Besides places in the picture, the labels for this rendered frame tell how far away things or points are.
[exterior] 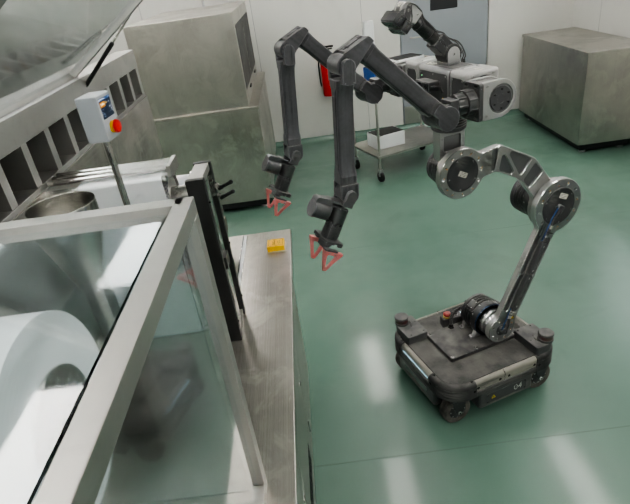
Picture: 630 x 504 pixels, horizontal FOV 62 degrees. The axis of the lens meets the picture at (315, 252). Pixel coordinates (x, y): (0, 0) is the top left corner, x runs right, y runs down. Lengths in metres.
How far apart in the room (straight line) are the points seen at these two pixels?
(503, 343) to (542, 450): 0.48
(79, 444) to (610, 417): 2.48
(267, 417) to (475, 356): 1.36
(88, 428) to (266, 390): 1.04
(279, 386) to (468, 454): 1.19
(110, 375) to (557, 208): 2.11
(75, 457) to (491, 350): 2.28
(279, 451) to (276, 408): 0.14
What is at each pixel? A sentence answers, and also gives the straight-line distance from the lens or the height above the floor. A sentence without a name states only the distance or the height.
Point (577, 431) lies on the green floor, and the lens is 2.65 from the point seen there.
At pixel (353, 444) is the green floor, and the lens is 2.51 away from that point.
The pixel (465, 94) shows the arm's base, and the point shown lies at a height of 1.48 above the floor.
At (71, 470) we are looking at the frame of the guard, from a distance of 0.45.
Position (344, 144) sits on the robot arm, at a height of 1.42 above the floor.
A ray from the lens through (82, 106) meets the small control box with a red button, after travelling 1.28.
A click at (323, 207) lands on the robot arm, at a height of 1.24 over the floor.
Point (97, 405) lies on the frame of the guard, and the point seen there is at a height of 1.60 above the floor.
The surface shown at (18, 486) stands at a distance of 0.48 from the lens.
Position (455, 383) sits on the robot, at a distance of 2.42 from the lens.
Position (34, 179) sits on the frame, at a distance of 1.64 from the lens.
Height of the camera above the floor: 1.90
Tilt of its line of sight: 29 degrees down
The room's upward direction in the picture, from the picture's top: 8 degrees counter-clockwise
